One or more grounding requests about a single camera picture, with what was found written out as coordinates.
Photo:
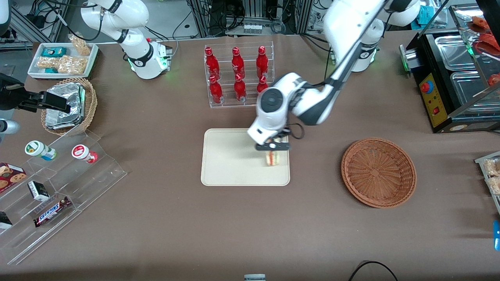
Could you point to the steel warmer pan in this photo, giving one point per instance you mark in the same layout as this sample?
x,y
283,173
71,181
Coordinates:
x,y
453,50
468,89

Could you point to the grey edge snack tray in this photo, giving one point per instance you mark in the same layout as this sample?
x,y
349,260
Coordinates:
x,y
481,160

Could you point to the brown round wicker basket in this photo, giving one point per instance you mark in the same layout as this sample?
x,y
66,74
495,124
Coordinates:
x,y
377,171

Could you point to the foil wrapped food pack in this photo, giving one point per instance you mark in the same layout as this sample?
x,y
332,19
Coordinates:
x,y
64,90
60,121

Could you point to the small black white box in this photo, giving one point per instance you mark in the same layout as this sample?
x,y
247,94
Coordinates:
x,y
38,190

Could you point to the white rectangular snack tray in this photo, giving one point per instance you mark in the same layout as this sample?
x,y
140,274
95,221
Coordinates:
x,y
35,68

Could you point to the red lid yogurt cup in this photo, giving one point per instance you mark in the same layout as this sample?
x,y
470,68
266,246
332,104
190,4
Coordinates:
x,y
81,152

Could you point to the large teal snack box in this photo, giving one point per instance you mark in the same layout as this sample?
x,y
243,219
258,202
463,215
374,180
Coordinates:
x,y
54,52

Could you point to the clear acrylic stepped display stand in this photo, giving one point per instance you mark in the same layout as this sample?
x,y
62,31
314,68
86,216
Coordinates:
x,y
90,187

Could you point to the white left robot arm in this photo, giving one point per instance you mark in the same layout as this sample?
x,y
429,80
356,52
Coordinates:
x,y
312,105

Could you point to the teal cloth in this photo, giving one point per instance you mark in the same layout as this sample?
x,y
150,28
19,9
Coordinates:
x,y
425,15

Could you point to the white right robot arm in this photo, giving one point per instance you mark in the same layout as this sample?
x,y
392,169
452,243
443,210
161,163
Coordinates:
x,y
136,54

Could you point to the blue plastic object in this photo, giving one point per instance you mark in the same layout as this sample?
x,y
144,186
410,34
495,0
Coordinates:
x,y
497,236

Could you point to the beige plastic serving tray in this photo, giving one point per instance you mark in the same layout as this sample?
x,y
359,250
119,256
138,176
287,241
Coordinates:
x,y
230,160

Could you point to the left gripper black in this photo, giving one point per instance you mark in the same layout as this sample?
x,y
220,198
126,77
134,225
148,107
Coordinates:
x,y
284,133

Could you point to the small grey white device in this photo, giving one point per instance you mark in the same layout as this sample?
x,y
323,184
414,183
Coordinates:
x,y
254,277

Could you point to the clear acrylic bottle rack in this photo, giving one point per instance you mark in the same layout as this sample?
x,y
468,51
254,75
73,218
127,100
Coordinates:
x,y
228,104

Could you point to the light tan wicker basket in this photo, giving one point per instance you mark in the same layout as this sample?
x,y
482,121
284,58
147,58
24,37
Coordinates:
x,y
90,105

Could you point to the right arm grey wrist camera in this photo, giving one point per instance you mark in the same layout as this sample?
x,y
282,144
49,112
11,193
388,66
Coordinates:
x,y
8,127

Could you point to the clear bag of puffed snacks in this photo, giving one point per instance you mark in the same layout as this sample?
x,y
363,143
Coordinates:
x,y
493,167
494,185

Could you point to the black food warmer appliance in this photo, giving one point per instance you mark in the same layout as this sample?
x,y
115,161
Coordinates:
x,y
439,117

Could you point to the clear bag of nut snacks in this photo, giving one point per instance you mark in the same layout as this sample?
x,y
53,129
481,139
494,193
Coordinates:
x,y
81,45
73,64
48,62

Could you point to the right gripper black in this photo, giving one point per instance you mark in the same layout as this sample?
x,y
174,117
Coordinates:
x,y
11,96

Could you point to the red cola bottle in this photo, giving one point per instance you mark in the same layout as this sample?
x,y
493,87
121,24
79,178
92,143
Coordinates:
x,y
240,90
262,64
238,64
261,84
215,93
212,64

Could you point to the red cookie box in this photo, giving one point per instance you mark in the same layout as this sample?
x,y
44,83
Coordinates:
x,y
9,176

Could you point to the red food piece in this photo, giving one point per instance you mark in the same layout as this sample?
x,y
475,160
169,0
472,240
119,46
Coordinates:
x,y
479,24
488,43
495,79

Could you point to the snickers chocolate bar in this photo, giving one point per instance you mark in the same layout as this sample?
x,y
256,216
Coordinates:
x,y
51,212

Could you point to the small teal snack box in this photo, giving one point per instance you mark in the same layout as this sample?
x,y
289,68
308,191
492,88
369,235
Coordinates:
x,y
51,70

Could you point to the green lid yogurt cup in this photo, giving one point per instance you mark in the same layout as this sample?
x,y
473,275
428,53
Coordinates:
x,y
37,149

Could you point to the triangular sandwich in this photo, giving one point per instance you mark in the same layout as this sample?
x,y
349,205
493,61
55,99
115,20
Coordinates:
x,y
273,158

